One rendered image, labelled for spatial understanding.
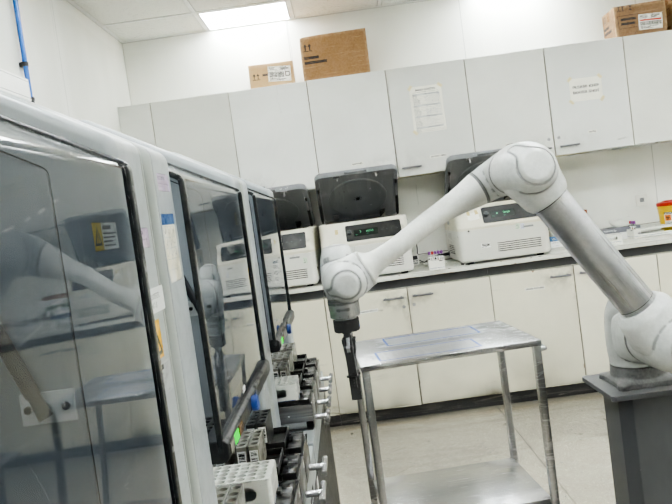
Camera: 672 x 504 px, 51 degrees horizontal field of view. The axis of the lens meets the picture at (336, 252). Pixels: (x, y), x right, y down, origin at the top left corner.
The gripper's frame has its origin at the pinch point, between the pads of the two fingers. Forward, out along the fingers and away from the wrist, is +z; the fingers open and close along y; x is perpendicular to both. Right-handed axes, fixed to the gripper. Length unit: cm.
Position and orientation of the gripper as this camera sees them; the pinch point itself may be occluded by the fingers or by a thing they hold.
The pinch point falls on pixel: (355, 387)
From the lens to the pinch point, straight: 204.3
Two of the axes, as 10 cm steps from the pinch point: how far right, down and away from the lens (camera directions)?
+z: 1.4, 9.9, 0.6
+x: 9.9, -1.4, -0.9
